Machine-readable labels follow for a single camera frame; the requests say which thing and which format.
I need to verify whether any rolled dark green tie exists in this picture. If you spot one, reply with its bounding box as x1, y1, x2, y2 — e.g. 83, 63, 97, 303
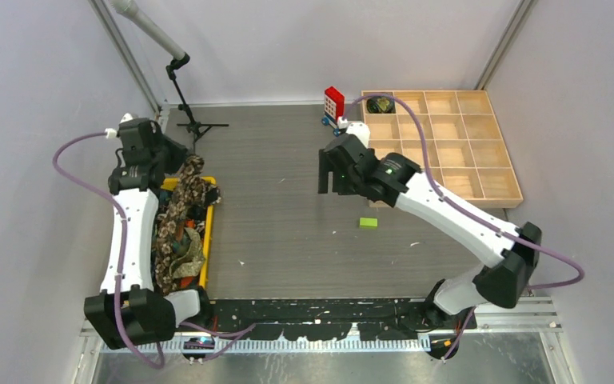
365, 94, 396, 114

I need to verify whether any brown floral tie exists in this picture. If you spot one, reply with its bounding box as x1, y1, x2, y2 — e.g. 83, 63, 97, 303
154, 154, 221, 296

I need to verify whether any aluminium frame rail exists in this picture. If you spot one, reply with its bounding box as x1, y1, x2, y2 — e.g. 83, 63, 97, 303
80, 296, 564, 336

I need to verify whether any red white toy block tower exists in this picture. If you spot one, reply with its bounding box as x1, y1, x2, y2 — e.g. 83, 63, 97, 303
321, 86, 345, 136

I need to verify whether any pile of ties in bin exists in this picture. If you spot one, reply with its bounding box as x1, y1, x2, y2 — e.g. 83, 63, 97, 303
150, 185, 213, 295

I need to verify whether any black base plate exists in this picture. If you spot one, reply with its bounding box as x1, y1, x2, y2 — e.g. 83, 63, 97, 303
185, 298, 470, 342

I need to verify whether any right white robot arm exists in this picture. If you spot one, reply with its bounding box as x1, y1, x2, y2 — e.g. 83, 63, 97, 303
317, 122, 541, 329

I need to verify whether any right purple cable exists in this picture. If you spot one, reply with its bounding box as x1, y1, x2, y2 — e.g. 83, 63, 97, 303
341, 93, 586, 363

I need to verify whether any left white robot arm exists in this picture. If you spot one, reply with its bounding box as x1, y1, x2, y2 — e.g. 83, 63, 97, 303
84, 114, 219, 350

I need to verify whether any wooden compartment tray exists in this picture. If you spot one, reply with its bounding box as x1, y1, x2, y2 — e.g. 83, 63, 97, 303
361, 90, 524, 209

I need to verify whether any yellow plastic bin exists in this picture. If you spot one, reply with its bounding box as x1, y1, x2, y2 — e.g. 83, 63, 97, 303
153, 176, 217, 290

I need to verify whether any grey microphone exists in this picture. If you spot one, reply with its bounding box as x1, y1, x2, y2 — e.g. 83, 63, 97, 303
110, 0, 189, 62

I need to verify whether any black microphone stand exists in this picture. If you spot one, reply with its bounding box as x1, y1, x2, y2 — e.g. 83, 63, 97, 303
165, 53, 229, 151

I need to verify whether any green toy block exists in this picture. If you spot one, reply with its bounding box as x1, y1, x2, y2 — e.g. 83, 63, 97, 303
359, 217, 378, 229

